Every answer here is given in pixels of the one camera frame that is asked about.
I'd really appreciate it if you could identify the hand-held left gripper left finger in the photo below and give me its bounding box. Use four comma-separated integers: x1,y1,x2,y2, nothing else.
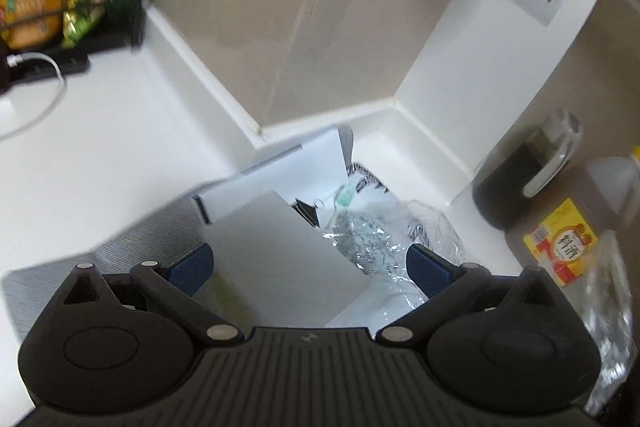
62,243,246,348

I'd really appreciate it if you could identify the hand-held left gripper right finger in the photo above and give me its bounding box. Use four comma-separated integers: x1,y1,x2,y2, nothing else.
375,244,572,348

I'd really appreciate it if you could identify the clear plastic spout pouch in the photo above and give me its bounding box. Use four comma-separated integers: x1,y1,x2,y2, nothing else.
320,199,476,329

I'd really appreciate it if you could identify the white paper towel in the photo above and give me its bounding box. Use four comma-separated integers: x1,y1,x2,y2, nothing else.
202,190,374,329

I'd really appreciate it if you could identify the green toothbrush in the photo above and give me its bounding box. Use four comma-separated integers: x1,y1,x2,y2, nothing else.
315,184,357,229

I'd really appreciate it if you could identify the dark oil dispenser bottle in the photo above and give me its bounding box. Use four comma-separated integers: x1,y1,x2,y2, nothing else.
472,109,584,231

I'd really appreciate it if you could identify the cooking wine jug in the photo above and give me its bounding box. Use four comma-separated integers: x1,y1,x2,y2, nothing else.
505,146,640,309

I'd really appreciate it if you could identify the clear plastic bag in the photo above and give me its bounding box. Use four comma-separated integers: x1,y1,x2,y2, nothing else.
582,232,638,414

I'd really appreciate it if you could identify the black power adapter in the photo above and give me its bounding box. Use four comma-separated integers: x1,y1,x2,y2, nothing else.
0,52,91,96

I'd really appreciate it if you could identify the orange packet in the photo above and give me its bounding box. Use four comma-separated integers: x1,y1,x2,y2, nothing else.
0,0,64,50

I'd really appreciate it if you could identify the white cable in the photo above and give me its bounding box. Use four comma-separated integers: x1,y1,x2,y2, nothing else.
0,52,68,140

